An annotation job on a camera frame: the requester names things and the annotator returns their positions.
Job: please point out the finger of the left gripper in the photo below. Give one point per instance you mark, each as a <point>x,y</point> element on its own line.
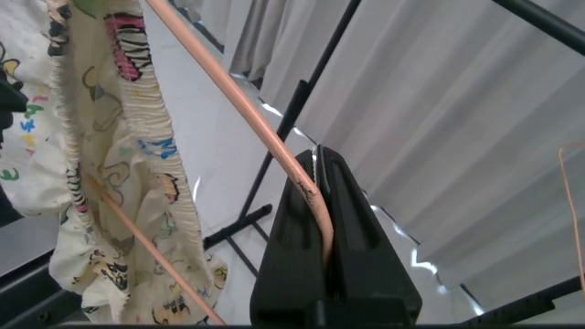
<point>9,98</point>

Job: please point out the black clothes rack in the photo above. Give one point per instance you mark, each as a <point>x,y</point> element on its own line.
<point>292,114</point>

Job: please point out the white curtain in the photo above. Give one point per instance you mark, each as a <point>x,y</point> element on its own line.
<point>434,114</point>

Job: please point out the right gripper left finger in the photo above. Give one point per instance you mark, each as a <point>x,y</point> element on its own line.
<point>288,256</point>

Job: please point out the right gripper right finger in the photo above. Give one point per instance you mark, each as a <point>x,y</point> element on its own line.
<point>365,274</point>

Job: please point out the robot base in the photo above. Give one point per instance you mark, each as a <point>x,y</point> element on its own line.
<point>27,297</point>

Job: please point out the cream printed garment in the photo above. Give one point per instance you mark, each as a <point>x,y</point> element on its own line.
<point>123,151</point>

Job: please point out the pink clothes hanger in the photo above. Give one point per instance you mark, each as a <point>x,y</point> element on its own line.
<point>237,98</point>
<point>571,205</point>

